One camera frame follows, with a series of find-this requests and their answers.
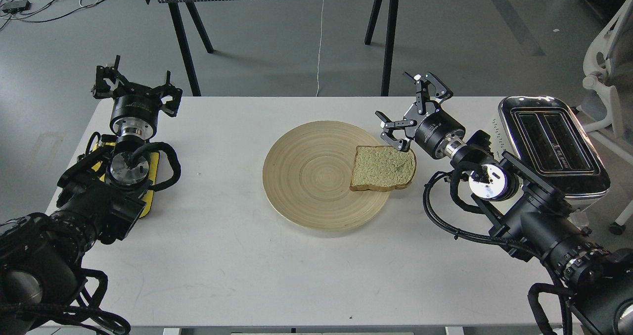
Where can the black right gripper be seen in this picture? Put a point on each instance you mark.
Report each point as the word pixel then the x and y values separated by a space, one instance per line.
pixel 437 132

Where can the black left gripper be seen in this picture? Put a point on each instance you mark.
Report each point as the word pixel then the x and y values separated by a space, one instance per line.
pixel 132 104

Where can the slice of brown bread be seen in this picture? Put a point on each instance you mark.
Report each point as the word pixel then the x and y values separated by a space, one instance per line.
pixel 382 168

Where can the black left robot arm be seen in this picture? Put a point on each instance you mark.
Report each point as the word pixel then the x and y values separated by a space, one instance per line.
pixel 102 197

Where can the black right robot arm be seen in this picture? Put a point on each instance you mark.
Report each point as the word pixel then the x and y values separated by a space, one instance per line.
pixel 517 188

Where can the white chrome toaster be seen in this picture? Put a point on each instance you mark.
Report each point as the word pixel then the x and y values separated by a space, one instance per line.
pixel 545 135

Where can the yellow black object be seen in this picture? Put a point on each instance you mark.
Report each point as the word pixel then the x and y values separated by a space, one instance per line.
pixel 151 167

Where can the round wooden plate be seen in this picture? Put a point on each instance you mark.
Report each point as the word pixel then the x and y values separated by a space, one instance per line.
pixel 307 176

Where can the white office chair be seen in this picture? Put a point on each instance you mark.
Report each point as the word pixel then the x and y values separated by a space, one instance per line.
pixel 599 67

